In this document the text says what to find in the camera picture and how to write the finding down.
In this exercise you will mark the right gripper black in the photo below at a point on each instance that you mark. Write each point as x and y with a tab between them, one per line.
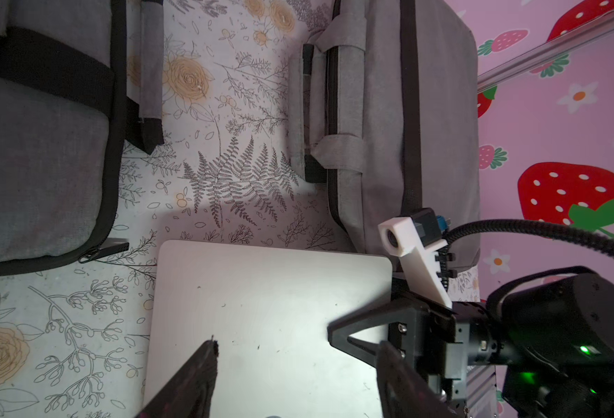
437	348

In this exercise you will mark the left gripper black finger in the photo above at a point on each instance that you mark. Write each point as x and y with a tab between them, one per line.
188	394

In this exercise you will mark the silver laptop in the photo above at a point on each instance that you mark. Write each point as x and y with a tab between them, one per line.
268	309

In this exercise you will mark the grey zippered laptop sleeve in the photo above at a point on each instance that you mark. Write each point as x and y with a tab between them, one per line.
70	100

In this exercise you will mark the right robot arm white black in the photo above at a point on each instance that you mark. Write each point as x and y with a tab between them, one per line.
552	331

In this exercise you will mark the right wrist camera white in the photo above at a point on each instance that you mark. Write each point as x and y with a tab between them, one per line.
416	241

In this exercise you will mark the right rear aluminium post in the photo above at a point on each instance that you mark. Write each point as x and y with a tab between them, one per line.
597	28

